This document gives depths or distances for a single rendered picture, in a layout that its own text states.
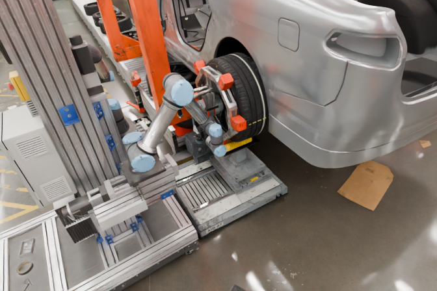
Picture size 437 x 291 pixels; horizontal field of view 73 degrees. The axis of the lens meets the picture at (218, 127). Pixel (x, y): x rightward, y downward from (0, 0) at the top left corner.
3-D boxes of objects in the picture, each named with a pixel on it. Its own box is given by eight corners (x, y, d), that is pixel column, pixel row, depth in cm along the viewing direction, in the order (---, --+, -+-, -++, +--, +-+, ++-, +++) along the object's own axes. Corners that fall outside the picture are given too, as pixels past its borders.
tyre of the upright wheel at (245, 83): (222, 44, 243) (231, 114, 276) (196, 51, 235) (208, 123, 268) (271, 62, 191) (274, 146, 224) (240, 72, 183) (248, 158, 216)
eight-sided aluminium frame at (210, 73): (240, 149, 220) (236, 84, 189) (232, 152, 218) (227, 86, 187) (207, 117, 261) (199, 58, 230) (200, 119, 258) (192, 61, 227)
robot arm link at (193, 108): (153, 76, 159) (199, 129, 191) (158, 83, 151) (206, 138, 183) (169, 62, 160) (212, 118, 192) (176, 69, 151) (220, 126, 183)
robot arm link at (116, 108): (123, 119, 205) (118, 102, 197) (104, 124, 202) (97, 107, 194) (123, 111, 214) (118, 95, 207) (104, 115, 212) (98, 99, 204)
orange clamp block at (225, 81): (231, 88, 200) (234, 80, 192) (221, 91, 197) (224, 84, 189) (226, 79, 202) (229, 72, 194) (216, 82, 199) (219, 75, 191)
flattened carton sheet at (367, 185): (397, 173, 264) (398, 170, 262) (373, 212, 233) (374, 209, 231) (362, 159, 282) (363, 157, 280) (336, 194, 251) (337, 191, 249)
